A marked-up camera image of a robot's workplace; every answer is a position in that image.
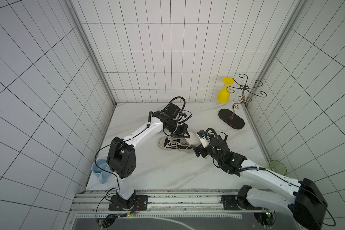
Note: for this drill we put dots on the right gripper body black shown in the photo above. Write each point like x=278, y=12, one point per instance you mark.
x=204, y=151

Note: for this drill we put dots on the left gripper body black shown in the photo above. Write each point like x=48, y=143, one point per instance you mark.
x=177, y=130

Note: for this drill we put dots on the black white sneaker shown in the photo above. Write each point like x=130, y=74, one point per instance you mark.
x=172, y=143

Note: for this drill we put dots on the white insole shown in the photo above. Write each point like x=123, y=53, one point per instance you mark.
x=193, y=140

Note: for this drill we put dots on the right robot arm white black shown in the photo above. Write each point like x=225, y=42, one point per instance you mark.
x=301, y=200

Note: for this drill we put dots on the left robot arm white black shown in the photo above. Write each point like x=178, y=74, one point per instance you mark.
x=121, y=157

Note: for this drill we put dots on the yellow plastic wine glass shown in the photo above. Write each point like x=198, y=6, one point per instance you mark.
x=226, y=91

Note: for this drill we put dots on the green plastic cup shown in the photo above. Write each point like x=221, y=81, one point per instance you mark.
x=277, y=166

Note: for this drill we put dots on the light blue mug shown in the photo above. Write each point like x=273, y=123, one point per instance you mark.
x=100, y=169

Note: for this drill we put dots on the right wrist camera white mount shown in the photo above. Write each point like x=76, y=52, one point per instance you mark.
x=204, y=139

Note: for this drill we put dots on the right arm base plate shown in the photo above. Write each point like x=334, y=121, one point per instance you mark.
x=231, y=202

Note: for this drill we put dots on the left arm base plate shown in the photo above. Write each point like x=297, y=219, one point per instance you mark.
x=134, y=203

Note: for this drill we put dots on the aluminium rail frame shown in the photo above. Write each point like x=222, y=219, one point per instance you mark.
x=162, y=204

